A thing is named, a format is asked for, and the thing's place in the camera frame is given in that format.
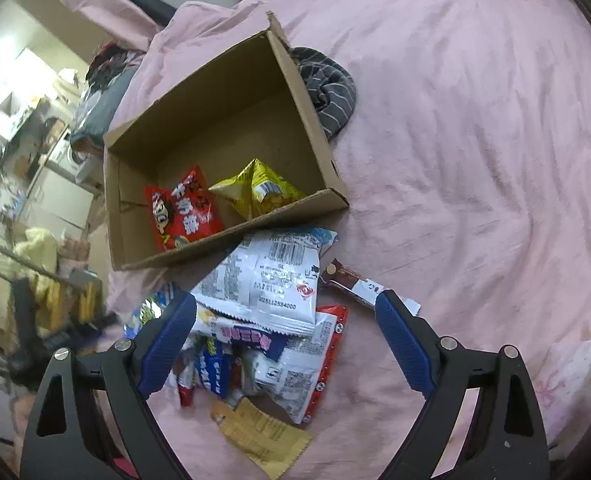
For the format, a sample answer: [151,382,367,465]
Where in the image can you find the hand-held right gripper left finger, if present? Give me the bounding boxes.
[19,290,198,480]

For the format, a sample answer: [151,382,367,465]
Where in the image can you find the grey striped cloth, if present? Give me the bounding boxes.
[289,46,357,142]

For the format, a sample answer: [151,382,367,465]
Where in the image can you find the yellow crumpled snack packet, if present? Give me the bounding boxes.
[208,158,307,221]

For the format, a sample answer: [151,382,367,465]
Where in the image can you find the brown chocolate bar packet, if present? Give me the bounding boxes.
[319,258,422,317]

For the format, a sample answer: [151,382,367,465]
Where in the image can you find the yellow checkered snack packet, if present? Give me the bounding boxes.
[210,397,313,480]

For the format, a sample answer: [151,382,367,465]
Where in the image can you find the white barcode snack packet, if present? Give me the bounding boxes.
[190,227,339,337]

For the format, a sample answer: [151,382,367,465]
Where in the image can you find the white floral cloth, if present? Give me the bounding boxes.
[525,340,591,461]

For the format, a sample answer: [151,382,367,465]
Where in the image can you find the small red white snack packet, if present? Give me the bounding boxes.
[176,364,197,408]

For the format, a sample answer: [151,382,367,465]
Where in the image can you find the pink blanket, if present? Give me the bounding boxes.
[35,0,591,480]

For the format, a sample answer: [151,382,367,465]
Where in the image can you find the brown cardboard box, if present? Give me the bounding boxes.
[102,10,350,272]

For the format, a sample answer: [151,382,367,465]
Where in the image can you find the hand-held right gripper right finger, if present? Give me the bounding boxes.
[374,287,551,480]

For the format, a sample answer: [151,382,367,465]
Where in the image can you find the blue white small packets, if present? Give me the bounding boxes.
[195,310,288,361]

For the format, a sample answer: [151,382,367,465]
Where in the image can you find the blue yellow chip packet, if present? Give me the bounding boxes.
[122,285,176,341]

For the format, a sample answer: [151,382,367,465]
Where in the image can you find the yellow cloth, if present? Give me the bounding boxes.
[15,227,61,321]

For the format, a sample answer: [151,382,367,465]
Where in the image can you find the pile of dark clothes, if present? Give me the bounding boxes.
[70,42,146,151]

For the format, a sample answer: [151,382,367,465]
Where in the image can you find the white red-edged snack packet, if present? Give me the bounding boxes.
[240,305,349,425]

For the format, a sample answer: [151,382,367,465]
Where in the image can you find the white cabinet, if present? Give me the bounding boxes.
[25,165,96,231]

